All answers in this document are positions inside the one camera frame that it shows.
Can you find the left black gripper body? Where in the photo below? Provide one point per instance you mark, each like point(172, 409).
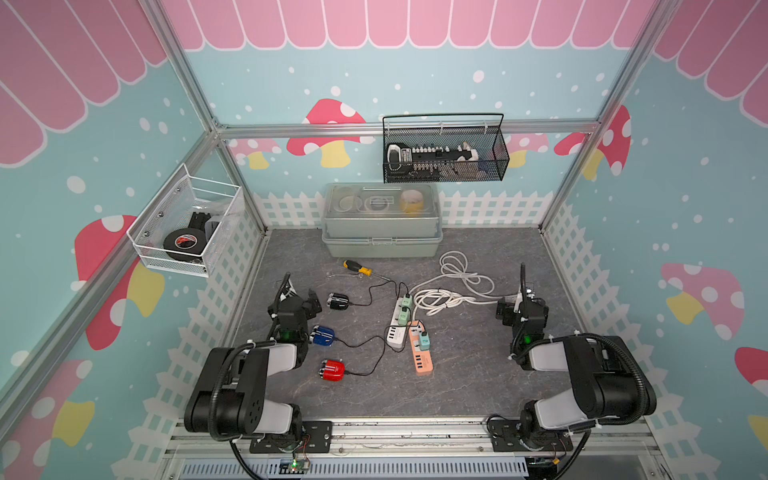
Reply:
point(310, 308)

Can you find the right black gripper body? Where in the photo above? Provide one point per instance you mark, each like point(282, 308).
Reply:
point(510, 317)

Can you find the black silver electric shaver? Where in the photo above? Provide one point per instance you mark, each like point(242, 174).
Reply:
point(338, 301)

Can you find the red blue electric shaver case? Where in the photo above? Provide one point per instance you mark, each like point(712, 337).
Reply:
point(332, 370)

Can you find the white power strip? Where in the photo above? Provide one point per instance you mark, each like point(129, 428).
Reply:
point(395, 336)

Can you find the teal cube adapter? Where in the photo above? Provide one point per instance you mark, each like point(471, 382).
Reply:
point(424, 342)

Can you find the green charger adapter with prongs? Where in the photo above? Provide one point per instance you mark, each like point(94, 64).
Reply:
point(404, 316)

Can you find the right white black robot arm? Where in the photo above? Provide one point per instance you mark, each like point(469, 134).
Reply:
point(607, 386)

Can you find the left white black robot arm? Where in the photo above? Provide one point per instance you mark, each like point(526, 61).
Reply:
point(229, 400)

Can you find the yellow black screwdriver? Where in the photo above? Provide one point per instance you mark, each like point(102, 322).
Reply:
point(360, 269)

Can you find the orange power strip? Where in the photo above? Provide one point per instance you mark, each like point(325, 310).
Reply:
point(422, 360)

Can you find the translucent green storage box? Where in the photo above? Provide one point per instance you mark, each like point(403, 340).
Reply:
point(365, 221)

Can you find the black electrical tape roll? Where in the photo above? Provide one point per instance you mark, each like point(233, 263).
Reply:
point(185, 245)

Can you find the yellow tape roll in box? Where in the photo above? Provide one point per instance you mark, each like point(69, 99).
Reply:
point(412, 201)

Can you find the black power strip in basket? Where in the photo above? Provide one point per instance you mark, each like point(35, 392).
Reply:
point(405, 160)

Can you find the white wire wall basket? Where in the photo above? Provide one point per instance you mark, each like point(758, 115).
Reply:
point(187, 201)

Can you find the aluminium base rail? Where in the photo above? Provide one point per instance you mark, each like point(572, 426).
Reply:
point(458, 448)

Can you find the black wire mesh wall basket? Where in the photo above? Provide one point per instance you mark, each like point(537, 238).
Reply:
point(482, 131)

